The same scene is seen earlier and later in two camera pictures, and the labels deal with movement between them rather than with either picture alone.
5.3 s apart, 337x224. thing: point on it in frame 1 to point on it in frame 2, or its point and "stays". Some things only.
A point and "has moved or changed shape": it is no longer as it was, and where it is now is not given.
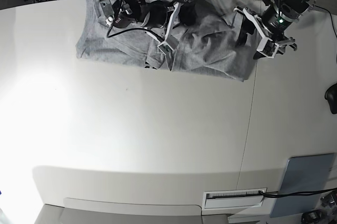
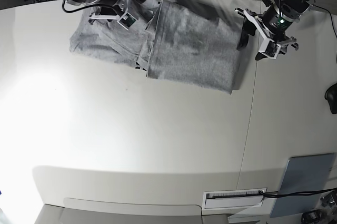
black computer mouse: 330,95 stays
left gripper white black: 270,30 stays
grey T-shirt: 214,48 has moved or changed shape
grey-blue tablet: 304,173 stays
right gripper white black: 169,15 to 128,17
